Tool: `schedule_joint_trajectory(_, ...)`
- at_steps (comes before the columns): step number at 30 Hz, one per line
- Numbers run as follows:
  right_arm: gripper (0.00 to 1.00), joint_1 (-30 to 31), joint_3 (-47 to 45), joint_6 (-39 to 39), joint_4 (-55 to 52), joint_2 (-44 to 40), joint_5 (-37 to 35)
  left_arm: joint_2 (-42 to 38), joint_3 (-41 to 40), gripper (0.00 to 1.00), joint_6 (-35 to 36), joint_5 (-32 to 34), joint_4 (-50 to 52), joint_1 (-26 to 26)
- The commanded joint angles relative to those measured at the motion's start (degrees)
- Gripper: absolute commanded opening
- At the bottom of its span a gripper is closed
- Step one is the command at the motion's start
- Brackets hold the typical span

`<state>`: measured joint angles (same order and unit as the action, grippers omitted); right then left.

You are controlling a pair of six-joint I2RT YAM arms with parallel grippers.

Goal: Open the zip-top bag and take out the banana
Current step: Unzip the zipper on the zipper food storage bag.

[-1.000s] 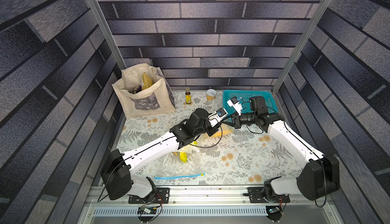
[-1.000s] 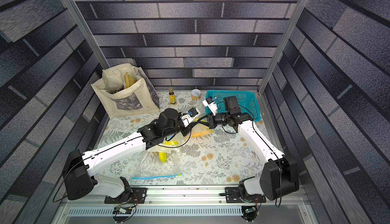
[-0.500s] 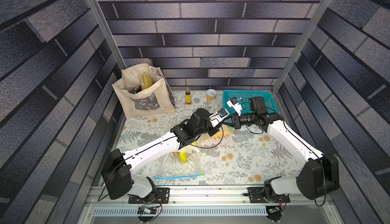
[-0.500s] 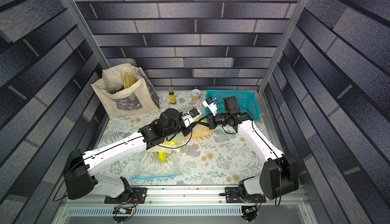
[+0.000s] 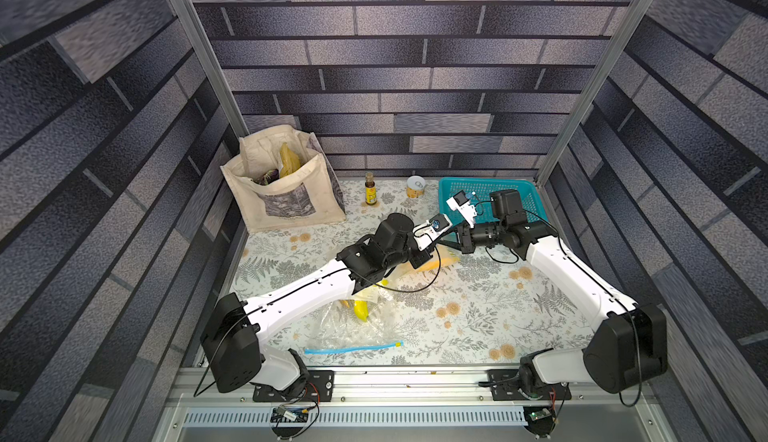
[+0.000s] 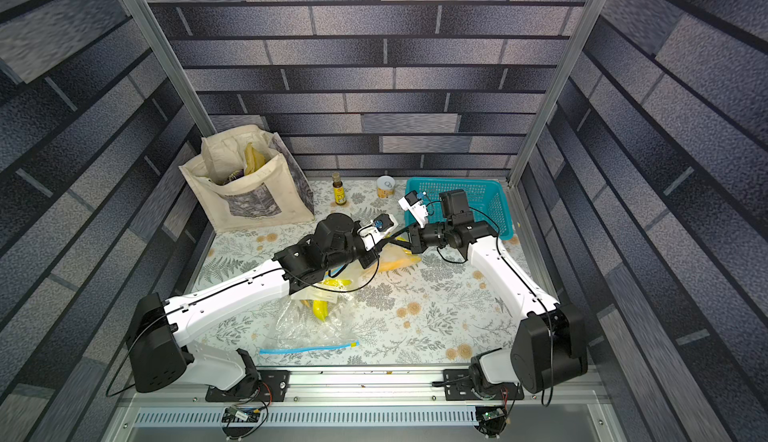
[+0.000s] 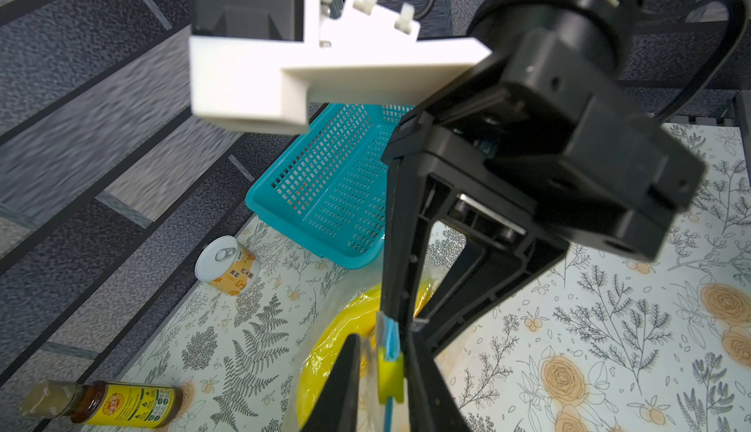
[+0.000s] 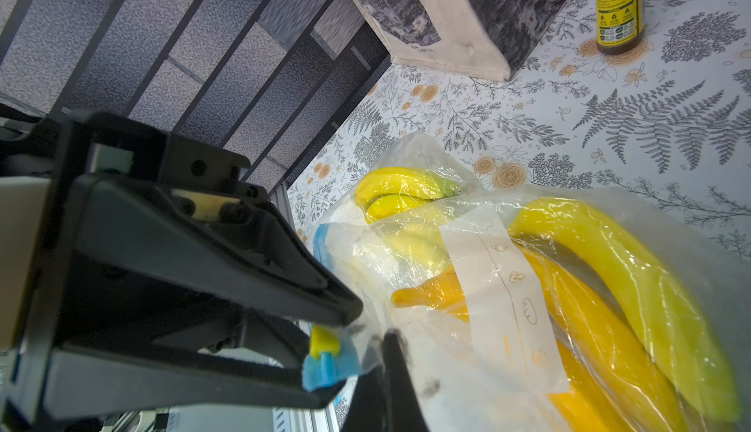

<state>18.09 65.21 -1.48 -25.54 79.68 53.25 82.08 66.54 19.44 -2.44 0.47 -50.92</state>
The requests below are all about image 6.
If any clear zip-top bag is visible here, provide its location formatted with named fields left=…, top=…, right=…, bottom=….
left=358, top=244, right=422, bottom=282
left=259, top=293, right=359, bottom=356

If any banana bunch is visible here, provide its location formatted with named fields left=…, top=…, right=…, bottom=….
left=374, top=246, right=421, bottom=272
left=295, top=279, right=352, bottom=321

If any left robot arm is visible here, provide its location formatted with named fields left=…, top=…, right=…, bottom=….
left=126, top=213, right=394, bottom=393

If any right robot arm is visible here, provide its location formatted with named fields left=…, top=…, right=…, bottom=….
left=407, top=222, right=588, bottom=394

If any beige canvas tote bag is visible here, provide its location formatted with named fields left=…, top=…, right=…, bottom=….
left=179, top=125, right=315, bottom=235

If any teal plastic basket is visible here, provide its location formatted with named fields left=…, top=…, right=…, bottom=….
left=405, top=177, right=515, bottom=241

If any small brown sauce bottle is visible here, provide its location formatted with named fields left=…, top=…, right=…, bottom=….
left=332, top=172, right=347, bottom=206

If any small yellow tin can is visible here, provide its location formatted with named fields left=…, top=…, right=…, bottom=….
left=376, top=175, right=396, bottom=199

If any yellow item in tote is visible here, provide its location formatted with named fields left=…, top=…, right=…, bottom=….
left=244, top=143, right=266, bottom=176

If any right circuit board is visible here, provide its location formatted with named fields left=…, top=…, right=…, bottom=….
left=476, top=407, right=508, bottom=438

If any circuit board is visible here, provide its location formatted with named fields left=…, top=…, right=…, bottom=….
left=476, top=407, right=508, bottom=438
left=221, top=406, right=262, bottom=426

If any left circuit board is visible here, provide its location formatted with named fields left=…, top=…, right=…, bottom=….
left=221, top=406, right=262, bottom=426

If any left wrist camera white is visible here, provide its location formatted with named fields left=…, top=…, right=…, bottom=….
left=358, top=213, right=398, bottom=243

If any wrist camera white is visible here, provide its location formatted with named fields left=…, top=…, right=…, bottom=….
left=398, top=191, right=429, bottom=229
left=358, top=213, right=398, bottom=243

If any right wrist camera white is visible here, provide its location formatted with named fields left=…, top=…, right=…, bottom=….
left=398, top=191, right=429, bottom=229

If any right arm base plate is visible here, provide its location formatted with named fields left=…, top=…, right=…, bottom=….
left=432, top=368, right=525, bottom=402

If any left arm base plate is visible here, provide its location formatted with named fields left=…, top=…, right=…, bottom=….
left=205, top=369, right=291, bottom=403

